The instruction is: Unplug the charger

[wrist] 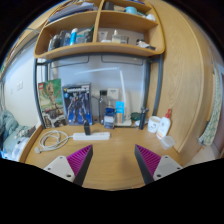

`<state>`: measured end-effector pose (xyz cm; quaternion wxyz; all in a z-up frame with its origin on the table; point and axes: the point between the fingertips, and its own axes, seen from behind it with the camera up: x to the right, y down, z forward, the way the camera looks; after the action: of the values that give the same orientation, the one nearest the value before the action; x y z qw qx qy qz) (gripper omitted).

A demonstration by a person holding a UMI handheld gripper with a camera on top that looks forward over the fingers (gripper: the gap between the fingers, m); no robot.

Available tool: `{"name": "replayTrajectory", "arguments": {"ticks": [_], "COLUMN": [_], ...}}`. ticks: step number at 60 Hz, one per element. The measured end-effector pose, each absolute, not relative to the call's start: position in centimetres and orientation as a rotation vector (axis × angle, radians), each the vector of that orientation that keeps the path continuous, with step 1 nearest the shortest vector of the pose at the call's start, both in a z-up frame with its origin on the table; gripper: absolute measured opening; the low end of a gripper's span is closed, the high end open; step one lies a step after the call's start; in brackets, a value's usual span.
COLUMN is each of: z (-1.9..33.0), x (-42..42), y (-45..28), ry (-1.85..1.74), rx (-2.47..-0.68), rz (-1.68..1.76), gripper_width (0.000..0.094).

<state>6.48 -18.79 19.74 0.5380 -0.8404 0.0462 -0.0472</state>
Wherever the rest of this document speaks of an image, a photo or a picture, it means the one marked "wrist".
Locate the dark green small object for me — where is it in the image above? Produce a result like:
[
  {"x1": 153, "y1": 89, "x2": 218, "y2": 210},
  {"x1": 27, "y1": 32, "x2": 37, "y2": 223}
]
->
[{"x1": 131, "y1": 112, "x2": 141, "y2": 121}]

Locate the green Groot Lego box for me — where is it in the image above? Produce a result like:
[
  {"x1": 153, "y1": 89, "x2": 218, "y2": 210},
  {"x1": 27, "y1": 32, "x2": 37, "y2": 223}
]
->
[{"x1": 38, "y1": 79, "x2": 66, "y2": 128}]

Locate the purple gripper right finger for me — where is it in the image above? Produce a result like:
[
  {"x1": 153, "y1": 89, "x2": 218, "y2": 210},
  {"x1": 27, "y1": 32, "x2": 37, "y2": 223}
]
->
[{"x1": 134, "y1": 145, "x2": 182, "y2": 185}]

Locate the blue spray bottle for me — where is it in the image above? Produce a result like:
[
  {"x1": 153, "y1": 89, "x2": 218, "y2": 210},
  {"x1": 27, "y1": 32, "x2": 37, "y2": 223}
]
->
[{"x1": 69, "y1": 28, "x2": 78, "y2": 46}]

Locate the patterned towel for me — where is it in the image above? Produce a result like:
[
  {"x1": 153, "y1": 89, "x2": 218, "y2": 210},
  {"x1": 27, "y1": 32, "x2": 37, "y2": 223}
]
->
[{"x1": 198, "y1": 69, "x2": 222, "y2": 146}]

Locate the white mug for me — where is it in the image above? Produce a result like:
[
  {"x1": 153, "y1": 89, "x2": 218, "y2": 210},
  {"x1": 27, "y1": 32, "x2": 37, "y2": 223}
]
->
[{"x1": 148, "y1": 116, "x2": 161, "y2": 133}]

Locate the dark water bottle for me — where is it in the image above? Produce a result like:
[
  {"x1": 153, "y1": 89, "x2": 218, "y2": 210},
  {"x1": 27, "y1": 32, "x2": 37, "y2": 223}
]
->
[{"x1": 99, "y1": 90, "x2": 107, "y2": 125}]

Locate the teal bowl on shelf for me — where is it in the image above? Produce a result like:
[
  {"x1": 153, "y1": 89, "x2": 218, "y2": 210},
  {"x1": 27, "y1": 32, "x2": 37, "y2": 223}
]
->
[{"x1": 125, "y1": 6, "x2": 137, "y2": 15}]

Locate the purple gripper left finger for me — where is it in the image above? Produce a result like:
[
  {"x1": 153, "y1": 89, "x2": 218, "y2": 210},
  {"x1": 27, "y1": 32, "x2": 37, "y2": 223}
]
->
[{"x1": 44, "y1": 145, "x2": 93, "y2": 186}]

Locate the blue small box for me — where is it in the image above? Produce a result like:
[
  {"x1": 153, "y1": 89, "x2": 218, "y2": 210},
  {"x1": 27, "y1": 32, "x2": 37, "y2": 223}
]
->
[{"x1": 104, "y1": 107, "x2": 115, "y2": 129}]

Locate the black electric shaver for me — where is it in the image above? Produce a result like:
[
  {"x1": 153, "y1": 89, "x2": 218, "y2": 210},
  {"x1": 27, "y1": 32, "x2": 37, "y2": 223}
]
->
[{"x1": 139, "y1": 107, "x2": 149, "y2": 130}]

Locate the blue robot model box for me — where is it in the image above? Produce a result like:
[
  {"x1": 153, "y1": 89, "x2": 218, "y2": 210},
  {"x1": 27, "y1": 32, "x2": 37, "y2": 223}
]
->
[{"x1": 62, "y1": 83, "x2": 92, "y2": 125}]

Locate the wooden wall shelf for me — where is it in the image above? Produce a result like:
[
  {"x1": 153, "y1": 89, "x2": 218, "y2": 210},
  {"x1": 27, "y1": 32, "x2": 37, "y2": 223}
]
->
[{"x1": 34, "y1": 0, "x2": 165, "y2": 60}]

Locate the clear plastic container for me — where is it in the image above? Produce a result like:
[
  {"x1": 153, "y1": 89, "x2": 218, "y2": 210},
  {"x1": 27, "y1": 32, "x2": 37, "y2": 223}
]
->
[{"x1": 160, "y1": 136, "x2": 176, "y2": 150}]

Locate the bedding pile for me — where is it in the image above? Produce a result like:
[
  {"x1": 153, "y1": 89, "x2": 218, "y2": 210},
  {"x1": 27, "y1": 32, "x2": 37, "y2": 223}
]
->
[{"x1": 0, "y1": 110, "x2": 36, "y2": 161}]

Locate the black charger plug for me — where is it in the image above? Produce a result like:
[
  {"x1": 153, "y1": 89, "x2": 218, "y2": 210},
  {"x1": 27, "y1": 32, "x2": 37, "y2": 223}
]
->
[{"x1": 84, "y1": 120, "x2": 91, "y2": 135}]

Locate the white lotion pump bottle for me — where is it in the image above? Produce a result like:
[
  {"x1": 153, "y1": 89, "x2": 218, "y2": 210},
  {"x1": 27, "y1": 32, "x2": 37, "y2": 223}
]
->
[{"x1": 156, "y1": 109, "x2": 171, "y2": 139}]

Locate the white coiled cable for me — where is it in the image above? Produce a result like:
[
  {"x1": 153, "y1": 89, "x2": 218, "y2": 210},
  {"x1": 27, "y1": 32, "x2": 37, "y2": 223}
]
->
[{"x1": 34, "y1": 129, "x2": 74, "y2": 154}]

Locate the white power strip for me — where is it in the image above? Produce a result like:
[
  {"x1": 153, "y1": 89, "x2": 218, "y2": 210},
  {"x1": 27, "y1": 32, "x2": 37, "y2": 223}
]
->
[{"x1": 72, "y1": 132, "x2": 110, "y2": 140}]

